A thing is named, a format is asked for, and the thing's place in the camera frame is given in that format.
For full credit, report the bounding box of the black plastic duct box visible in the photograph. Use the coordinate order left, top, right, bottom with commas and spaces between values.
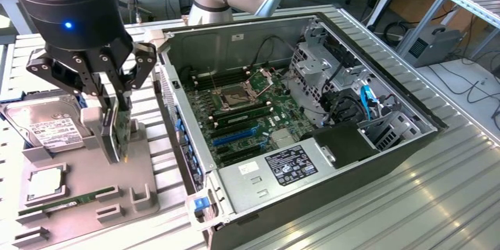
300, 123, 382, 170

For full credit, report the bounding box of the open black PC case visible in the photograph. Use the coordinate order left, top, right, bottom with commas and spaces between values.
142, 11, 448, 250

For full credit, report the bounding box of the black RAM slot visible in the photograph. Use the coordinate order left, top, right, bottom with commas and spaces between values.
192, 67, 248, 80
206, 101, 270, 121
212, 108, 274, 127
194, 73, 252, 87

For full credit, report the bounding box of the grey computer tower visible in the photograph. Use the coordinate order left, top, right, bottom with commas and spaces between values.
398, 26, 465, 69

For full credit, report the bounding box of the black looped wire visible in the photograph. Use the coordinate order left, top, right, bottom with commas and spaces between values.
249, 35, 300, 71

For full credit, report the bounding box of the silver socket cover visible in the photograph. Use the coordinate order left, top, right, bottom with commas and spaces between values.
244, 68, 276, 93

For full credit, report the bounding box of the RAM slot with white latches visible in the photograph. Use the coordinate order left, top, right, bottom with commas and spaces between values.
209, 105, 272, 124
197, 76, 254, 91
193, 70, 250, 84
213, 111, 276, 130

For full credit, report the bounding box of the hanging cable with metal plug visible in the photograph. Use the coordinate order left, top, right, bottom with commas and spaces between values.
132, 0, 142, 24

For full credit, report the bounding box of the low profile graphics card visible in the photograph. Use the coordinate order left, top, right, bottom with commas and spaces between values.
100, 91, 134, 165

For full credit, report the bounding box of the thin locking lever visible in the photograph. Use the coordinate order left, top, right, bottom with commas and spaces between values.
209, 64, 220, 94

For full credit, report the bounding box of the silver CPU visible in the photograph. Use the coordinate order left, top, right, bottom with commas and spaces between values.
28, 169, 62, 197

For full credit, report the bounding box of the aluminium slat table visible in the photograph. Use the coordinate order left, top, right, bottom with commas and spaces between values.
393, 0, 500, 61

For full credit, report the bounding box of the black coiled cable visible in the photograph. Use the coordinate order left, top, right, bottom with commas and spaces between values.
382, 20, 406, 43

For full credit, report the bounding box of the green RAM stick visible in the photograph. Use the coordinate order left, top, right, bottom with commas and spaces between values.
17, 187, 116, 214

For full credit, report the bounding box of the long black expansion slot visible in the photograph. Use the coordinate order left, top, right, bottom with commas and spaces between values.
216, 148, 261, 162
209, 124, 257, 140
217, 152, 265, 167

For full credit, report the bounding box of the black power wire bundle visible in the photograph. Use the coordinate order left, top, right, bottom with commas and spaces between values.
320, 88, 370, 129

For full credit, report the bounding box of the hard disk in blue carrier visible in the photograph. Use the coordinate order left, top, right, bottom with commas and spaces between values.
0, 85, 86, 154

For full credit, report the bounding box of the blue expansion slot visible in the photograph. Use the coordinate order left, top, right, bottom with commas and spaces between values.
212, 131, 261, 147

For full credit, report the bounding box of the blue case release latch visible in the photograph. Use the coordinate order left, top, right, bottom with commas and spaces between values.
193, 198, 210, 213

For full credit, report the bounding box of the grey parts rack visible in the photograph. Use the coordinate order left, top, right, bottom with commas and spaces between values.
10, 106, 161, 248

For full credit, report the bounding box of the silver chipset heatsink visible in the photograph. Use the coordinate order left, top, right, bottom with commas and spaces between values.
270, 131, 296, 148

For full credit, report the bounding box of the green Dell motherboard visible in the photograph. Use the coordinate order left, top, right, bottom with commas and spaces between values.
182, 67, 317, 169

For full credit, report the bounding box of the RAM stick with white label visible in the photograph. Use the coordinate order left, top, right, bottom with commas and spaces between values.
214, 107, 270, 125

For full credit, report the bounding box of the metal disk bay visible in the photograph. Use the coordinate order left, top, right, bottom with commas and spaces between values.
357, 109, 438, 153

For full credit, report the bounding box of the CPU socket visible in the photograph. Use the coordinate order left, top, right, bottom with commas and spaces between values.
212, 84, 261, 110

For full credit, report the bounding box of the blue SATA wire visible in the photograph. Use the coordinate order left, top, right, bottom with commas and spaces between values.
361, 84, 378, 122

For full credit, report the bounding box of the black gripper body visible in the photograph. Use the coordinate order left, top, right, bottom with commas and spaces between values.
14, 0, 136, 55

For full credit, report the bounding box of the metal drive cage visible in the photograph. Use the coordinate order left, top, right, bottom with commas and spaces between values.
290, 17, 376, 107

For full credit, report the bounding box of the grey power supply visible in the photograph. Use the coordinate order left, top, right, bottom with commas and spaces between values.
216, 137, 337, 216

